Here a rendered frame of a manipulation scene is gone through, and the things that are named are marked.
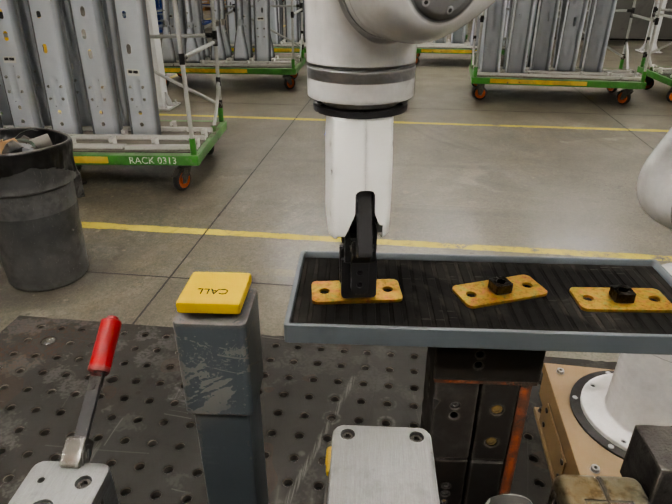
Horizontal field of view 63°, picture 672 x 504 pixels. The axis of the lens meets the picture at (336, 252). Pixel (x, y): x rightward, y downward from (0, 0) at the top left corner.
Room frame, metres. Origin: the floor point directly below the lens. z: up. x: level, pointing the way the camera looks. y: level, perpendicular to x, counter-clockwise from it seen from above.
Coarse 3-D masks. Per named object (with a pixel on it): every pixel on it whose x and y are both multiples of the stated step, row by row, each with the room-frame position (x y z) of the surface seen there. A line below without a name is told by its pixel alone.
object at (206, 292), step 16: (208, 272) 0.49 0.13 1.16; (224, 272) 0.49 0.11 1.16; (192, 288) 0.45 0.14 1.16; (208, 288) 0.45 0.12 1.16; (224, 288) 0.45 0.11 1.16; (240, 288) 0.45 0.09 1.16; (176, 304) 0.43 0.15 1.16; (192, 304) 0.43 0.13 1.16; (208, 304) 0.43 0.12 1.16; (224, 304) 0.43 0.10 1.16; (240, 304) 0.43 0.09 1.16
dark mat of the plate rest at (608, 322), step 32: (416, 288) 0.45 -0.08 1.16; (448, 288) 0.45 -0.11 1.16; (320, 320) 0.40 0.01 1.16; (352, 320) 0.40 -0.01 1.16; (384, 320) 0.40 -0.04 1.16; (416, 320) 0.40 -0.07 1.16; (448, 320) 0.40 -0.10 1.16; (480, 320) 0.40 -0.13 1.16; (512, 320) 0.40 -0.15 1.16; (544, 320) 0.40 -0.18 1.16; (576, 320) 0.40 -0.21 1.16; (608, 320) 0.40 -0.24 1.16; (640, 320) 0.40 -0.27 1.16
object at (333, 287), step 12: (312, 288) 0.45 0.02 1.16; (324, 288) 0.45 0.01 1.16; (336, 288) 0.45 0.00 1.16; (384, 288) 0.45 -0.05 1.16; (396, 288) 0.45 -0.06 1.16; (312, 300) 0.43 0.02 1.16; (324, 300) 0.43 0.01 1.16; (336, 300) 0.43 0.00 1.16; (348, 300) 0.43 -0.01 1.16; (360, 300) 0.43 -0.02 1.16; (372, 300) 0.43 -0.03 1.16; (384, 300) 0.43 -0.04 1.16; (396, 300) 0.43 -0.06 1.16
